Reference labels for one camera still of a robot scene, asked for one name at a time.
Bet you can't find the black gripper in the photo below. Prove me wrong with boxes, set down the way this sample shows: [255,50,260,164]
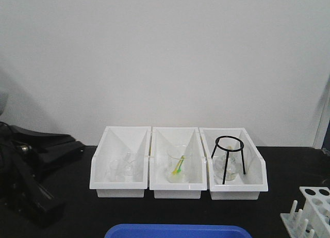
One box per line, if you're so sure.
[1,122,85,227]

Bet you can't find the white test tube rack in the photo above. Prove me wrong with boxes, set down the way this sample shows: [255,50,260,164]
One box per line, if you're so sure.
[280,186,329,238]

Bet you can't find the left white storage bin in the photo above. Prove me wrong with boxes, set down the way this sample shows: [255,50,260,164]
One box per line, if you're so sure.
[89,126,152,198]

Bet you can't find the white storage bin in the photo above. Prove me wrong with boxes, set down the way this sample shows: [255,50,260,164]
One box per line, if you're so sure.
[149,127,207,199]
[89,126,152,198]
[199,128,268,200]

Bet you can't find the glassware in left bin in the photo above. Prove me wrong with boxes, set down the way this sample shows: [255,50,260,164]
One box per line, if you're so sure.
[107,152,143,182]

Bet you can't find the blue plastic tray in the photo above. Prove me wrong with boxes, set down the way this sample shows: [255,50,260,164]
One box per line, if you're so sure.
[105,224,251,238]

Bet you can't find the beaker in middle bin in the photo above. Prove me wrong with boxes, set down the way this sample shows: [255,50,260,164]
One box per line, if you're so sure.
[166,144,192,183]

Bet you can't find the middle white storage bin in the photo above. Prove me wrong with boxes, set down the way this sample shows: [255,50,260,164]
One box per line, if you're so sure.
[149,127,207,199]

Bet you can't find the green yellow plastic spoons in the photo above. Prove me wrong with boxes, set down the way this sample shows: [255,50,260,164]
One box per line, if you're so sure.
[172,155,185,175]

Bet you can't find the glass flask under tripod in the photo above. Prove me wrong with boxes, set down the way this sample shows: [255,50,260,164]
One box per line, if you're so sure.
[212,147,240,184]

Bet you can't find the right white storage bin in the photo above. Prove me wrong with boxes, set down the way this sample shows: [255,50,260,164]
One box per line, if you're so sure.
[199,128,268,200]

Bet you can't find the black metal tripod stand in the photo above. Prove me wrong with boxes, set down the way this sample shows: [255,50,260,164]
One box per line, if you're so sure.
[211,135,246,185]

